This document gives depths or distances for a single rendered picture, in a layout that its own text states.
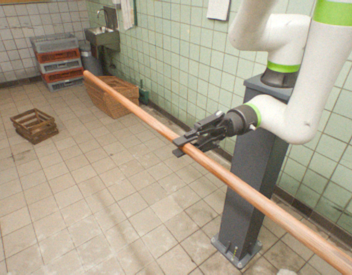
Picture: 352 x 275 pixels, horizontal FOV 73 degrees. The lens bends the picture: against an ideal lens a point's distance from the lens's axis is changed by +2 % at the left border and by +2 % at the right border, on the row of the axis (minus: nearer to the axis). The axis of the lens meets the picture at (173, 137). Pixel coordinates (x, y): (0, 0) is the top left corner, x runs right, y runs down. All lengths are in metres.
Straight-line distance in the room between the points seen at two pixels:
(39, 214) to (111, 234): 0.63
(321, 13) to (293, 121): 0.28
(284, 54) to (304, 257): 1.41
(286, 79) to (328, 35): 0.40
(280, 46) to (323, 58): 0.33
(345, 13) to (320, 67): 0.12
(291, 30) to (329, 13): 0.33
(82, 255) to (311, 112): 1.63
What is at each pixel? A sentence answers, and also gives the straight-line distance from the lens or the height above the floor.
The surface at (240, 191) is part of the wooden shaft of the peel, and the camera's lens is 0.55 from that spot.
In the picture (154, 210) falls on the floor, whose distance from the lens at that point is 2.01.
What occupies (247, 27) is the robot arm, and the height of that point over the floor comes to 1.43.
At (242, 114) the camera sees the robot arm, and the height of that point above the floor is 1.22.
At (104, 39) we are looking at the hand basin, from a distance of 3.75.
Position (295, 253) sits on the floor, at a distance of 1.99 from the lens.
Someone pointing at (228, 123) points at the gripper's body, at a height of 1.20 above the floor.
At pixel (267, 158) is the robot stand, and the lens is 1.16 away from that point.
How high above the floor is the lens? 1.58
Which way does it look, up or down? 35 degrees down
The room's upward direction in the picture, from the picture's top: straight up
